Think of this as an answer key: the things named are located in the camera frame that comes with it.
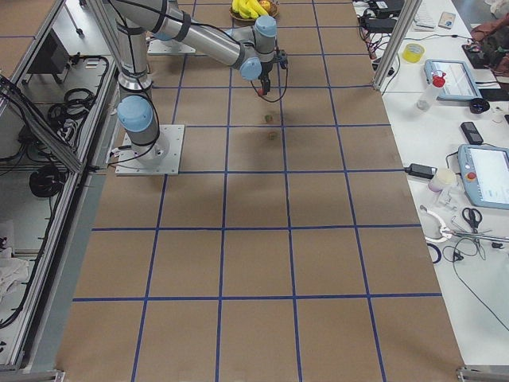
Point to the yellow tape roll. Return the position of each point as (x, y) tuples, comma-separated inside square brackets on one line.
[(413, 52)]

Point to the yellow banana bunch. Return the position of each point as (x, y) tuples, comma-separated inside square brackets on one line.
[(248, 9)]

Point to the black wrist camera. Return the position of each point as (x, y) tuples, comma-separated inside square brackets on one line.
[(281, 58)]

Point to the black remote handset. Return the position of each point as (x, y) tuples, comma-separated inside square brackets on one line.
[(471, 133)]

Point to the near teach pendant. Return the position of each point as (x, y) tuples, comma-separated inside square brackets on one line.
[(484, 173)]

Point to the red cap squeeze bottle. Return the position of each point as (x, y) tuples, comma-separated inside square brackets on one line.
[(429, 96)]

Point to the teach pendant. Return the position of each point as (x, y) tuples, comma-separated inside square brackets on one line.
[(484, 173), (460, 84)]

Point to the black scissors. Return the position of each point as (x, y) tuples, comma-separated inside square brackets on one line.
[(473, 217)]

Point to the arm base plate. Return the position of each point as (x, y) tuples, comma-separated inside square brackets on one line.
[(162, 158), (168, 48)]

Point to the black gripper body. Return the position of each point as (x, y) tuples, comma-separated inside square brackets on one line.
[(265, 75)]

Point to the black small bowl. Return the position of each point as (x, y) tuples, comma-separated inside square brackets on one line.
[(478, 106)]

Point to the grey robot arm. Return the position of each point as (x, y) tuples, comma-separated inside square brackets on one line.
[(250, 50)]

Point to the black power adapter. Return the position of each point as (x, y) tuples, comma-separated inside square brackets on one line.
[(421, 171)]

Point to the red yellow apple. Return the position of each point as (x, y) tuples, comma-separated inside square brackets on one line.
[(266, 5)]

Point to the far teach pendant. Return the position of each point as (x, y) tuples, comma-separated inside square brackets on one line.
[(460, 84)]

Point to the aluminium frame post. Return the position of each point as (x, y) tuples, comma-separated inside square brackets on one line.
[(405, 19)]

